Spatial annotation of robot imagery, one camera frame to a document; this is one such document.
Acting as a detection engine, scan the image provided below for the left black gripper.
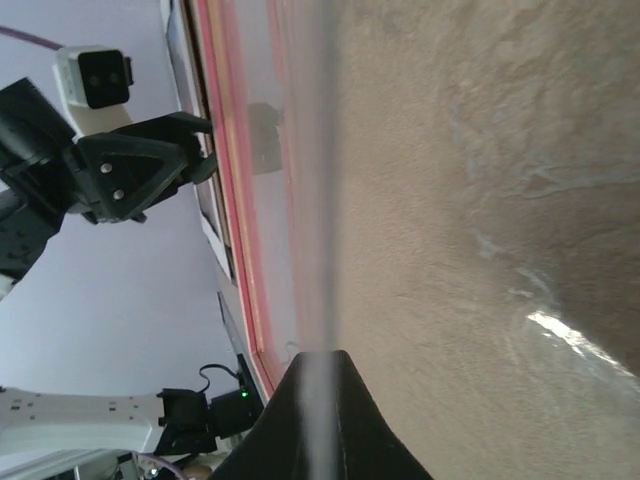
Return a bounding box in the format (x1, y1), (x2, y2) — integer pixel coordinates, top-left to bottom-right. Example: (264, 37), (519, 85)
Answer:
(64, 112), (215, 223)

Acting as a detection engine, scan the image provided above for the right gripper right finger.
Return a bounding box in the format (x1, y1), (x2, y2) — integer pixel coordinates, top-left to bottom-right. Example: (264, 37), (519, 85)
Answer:
(335, 350), (431, 480)

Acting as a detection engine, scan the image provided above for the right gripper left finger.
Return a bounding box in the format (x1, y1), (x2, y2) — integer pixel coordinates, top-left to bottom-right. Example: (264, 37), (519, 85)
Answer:
(211, 350), (340, 479)

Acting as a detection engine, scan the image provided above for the landscape photo print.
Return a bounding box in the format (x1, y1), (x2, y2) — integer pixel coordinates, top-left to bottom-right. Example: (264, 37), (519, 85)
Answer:
(160, 1), (233, 278)

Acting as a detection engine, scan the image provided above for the pink wooden picture frame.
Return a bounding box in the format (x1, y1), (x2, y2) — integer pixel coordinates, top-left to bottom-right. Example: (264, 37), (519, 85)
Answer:
(194, 1), (310, 396)

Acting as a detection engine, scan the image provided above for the clear acrylic sheet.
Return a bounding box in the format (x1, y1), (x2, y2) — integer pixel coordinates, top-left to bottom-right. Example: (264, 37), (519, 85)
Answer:
(236, 1), (339, 479)

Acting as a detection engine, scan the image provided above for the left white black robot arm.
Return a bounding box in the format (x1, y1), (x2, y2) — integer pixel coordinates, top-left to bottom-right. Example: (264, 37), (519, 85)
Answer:
(1, 78), (218, 296)

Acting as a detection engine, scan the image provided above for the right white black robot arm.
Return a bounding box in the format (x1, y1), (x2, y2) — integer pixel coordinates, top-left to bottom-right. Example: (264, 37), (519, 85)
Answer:
(1, 350), (428, 479)

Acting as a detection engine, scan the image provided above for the brown cardboard backing board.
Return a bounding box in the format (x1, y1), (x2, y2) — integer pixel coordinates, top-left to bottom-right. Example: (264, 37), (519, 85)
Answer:
(178, 1), (236, 284)

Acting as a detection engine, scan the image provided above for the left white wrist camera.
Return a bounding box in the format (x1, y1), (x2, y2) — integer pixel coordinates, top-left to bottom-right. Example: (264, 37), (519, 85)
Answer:
(53, 45), (134, 136)

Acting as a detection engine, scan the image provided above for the aluminium mounting rail bed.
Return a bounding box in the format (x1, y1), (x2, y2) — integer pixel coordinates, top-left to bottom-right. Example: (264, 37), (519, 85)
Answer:
(0, 292), (266, 480)

